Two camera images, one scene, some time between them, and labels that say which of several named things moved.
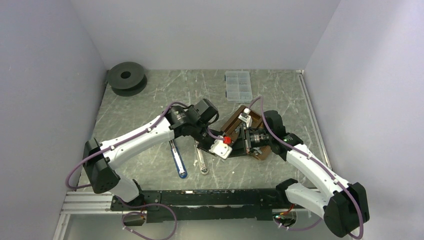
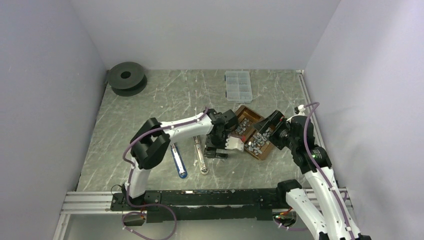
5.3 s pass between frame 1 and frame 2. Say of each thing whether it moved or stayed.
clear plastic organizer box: stayed
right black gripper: moved
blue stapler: stayed
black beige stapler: stayed
